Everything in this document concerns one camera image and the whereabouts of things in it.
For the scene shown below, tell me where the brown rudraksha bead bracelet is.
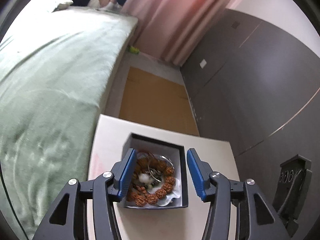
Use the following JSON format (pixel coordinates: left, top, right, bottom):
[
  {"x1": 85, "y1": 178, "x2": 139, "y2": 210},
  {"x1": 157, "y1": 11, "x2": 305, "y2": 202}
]
[{"x1": 126, "y1": 152, "x2": 177, "y2": 208}]

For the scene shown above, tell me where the silver bangle ring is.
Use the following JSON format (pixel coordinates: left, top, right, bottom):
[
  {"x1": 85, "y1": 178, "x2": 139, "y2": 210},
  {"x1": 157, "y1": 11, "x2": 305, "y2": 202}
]
[{"x1": 146, "y1": 155, "x2": 176, "y2": 183}]

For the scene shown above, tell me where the black square jewelry box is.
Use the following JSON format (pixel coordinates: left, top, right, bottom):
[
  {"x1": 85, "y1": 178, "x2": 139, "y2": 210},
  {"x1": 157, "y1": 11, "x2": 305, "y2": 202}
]
[{"x1": 121, "y1": 133, "x2": 189, "y2": 210}]

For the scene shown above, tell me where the green object on floor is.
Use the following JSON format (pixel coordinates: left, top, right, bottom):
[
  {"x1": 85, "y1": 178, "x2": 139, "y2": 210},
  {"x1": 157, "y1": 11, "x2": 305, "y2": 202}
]
[{"x1": 128, "y1": 46, "x2": 140, "y2": 55}]

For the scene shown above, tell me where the bed with green sheet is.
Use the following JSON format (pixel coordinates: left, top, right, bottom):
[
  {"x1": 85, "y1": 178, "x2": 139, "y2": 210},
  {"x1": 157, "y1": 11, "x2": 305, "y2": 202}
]
[{"x1": 1, "y1": 0, "x2": 138, "y2": 239}]

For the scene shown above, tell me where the pink curtain right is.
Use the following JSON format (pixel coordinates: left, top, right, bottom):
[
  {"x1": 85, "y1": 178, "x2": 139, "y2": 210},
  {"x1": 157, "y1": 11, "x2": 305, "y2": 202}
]
[{"x1": 121, "y1": 0, "x2": 231, "y2": 66}]

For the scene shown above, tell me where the white wall socket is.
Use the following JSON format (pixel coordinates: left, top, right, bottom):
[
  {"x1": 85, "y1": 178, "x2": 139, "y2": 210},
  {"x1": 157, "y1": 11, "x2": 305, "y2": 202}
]
[{"x1": 200, "y1": 59, "x2": 207, "y2": 69}]

